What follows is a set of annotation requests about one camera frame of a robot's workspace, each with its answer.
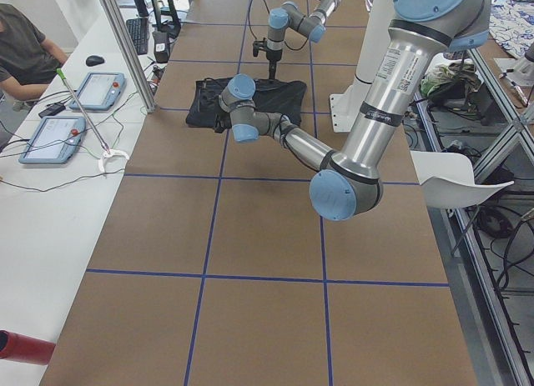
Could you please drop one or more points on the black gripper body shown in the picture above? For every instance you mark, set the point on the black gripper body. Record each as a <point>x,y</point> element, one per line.
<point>273,58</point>

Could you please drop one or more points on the black printed t-shirt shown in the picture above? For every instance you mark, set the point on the black printed t-shirt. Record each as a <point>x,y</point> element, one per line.
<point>271,96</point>

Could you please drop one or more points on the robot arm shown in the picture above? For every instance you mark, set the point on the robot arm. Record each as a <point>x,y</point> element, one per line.
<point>404,35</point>
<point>311,26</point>

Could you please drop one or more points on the pile of clothes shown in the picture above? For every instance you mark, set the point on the pile of clothes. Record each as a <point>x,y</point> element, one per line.
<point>446,82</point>

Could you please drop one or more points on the black box with label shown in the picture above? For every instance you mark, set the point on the black box with label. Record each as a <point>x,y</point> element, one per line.
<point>161,46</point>

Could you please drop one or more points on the black monitor with stand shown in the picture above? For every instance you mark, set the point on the black monitor with stand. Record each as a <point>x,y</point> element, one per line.
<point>166,17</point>

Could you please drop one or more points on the black keyboard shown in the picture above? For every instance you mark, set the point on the black keyboard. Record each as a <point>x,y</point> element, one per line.
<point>138,30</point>

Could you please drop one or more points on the far blue teach pendant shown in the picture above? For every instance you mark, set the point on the far blue teach pendant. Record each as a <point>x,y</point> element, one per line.
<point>99,91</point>

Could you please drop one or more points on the blue teach pendant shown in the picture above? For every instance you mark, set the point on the blue teach pendant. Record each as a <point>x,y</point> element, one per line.
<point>55,140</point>
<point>99,91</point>

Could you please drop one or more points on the black computer mouse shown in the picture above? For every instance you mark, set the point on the black computer mouse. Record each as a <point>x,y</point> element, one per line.
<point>94,60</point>

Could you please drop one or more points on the reacher grabber stick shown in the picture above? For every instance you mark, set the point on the reacher grabber stick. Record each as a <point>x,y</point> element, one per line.
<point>107,151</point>

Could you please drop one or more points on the white plastic chair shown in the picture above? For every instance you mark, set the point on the white plastic chair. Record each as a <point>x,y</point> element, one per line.
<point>448,181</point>

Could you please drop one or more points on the small black power adapter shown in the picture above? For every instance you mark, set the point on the small black power adapter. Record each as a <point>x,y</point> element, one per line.
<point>52,110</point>

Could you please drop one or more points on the near blue teach pendant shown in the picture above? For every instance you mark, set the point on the near blue teach pendant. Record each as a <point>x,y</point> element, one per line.
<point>55,140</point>

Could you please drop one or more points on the seated person in olive shirt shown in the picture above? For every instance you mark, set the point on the seated person in olive shirt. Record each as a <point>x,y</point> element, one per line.
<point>29,60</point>

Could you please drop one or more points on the red cylinder bottle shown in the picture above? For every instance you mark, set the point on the red cylinder bottle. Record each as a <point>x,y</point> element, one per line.
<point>23,349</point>

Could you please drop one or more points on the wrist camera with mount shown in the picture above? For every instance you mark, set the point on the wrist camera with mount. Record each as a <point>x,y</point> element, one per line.
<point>221,123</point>
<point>259,46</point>

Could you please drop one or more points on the aluminium frame post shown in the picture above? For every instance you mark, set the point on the aluminium frame post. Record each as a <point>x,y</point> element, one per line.
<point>130,56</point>

